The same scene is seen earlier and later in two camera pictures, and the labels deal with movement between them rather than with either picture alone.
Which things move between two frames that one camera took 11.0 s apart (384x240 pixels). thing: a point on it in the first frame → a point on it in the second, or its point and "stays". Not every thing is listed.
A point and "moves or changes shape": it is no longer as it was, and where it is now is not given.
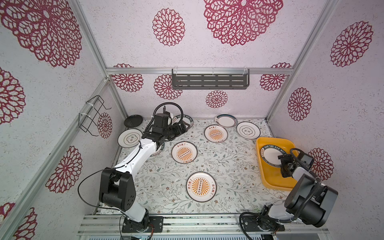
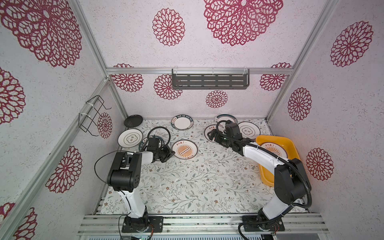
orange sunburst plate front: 201,186 → 276,148
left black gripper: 178,131 → 169,154
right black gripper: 285,158 → 217,139
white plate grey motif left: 129,138 stays
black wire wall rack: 89,114 stays
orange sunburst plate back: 215,133 stays
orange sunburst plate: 184,152 moves or changes shape
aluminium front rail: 110,224 stays
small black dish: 133,121 stays
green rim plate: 226,120 stays
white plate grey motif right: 248,130 stays
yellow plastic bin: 272,176 stays
